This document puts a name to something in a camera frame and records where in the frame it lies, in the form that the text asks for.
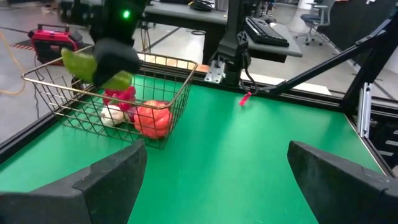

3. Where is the grey office chair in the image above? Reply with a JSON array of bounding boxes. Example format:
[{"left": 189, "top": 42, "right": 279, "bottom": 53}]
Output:
[{"left": 294, "top": 0, "right": 337, "bottom": 47}]

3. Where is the red black generator box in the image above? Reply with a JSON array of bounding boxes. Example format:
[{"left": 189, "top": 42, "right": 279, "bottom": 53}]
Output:
[{"left": 27, "top": 24, "right": 84, "bottom": 65}]

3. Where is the pink bell pepper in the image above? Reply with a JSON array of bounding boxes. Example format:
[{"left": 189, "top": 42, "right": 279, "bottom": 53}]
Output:
[{"left": 103, "top": 86, "right": 137, "bottom": 112}]

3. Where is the black keyboard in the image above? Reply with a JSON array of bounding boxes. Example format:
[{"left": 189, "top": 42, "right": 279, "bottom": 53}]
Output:
[{"left": 244, "top": 17, "right": 290, "bottom": 48}]

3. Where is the grey desk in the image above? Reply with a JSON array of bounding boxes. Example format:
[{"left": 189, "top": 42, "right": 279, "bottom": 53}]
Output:
[{"left": 144, "top": 0, "right": 304, "bottom": 58}]

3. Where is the red-orange ribbed pumpkin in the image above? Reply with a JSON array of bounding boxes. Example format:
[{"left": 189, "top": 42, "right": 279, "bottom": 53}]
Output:
[{"left": 133, "top": 100, "right": 174, "bottom": 140}]

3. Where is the orange floor cable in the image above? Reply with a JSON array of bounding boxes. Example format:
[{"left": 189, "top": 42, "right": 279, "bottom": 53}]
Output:
[{"left": 0, "top": 30, "right": 27, "bottom": 96}]

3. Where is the green table mat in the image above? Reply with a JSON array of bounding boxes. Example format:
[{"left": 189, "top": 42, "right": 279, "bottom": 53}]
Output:
[{"left": 0, "top": 74, "right": 386, "bottom": 224}]

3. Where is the pink tag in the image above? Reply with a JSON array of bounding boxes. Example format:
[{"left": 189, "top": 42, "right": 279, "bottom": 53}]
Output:
[{"left": 238, "top": 91, "right": 253, "bottom": 106}]

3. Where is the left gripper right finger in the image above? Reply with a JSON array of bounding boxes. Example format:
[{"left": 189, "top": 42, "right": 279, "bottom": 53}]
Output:
[{"left": 287, "top": 140, "right": 398, "bottom": 224}]

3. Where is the black table frame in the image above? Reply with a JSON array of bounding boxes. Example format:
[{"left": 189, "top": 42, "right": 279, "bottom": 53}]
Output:
[{"left": 0, "top": 12, "right": 398, "bottom": 175}]

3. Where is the gold wire basket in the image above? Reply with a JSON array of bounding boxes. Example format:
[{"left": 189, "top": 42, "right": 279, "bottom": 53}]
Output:
[{"left": 21, "top": 46, "right": 199, "bottom": 149}]

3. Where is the silver metal bracket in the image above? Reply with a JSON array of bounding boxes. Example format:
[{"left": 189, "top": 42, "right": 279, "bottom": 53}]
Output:
[
  {"left": 204, "top": 60, "right": 226, "bottom": 84},
  {"left": 356, "top": 82, "right": 373, "bottom": 139}
]

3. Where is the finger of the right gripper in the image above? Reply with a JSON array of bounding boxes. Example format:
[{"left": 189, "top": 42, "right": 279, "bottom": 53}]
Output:
[{"left": 92, "top": 39, "right": 143, "bottom": 86}]

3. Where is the white garlic bulb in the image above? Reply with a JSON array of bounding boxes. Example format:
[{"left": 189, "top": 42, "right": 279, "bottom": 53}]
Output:
[{"left": 100, "top": 105, "right": 130, "bottom": 128}]

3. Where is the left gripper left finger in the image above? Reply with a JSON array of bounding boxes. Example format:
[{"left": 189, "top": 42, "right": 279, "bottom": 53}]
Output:
[{"left": 0, "top": 139, "right": 149, "bottom": 224}]

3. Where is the green cucumber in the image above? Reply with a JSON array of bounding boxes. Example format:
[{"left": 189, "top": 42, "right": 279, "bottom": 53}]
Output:
[{"left": 60, "top": 47, "right": 134, "bottom": 91}]

